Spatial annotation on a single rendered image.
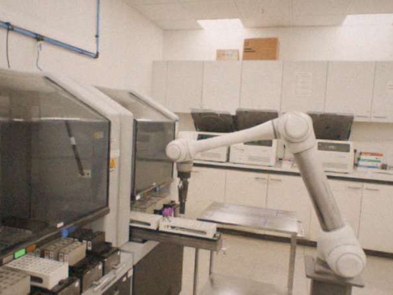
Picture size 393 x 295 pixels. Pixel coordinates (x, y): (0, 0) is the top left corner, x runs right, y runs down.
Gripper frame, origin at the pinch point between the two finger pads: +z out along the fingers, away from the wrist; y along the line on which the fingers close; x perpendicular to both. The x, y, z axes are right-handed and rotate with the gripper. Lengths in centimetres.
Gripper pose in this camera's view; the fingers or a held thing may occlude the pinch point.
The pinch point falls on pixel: (182, 207)
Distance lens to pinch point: 181.1
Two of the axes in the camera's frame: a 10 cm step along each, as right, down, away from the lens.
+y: 2.9, -0.6, 9.6
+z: -0.5, 10.0, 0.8
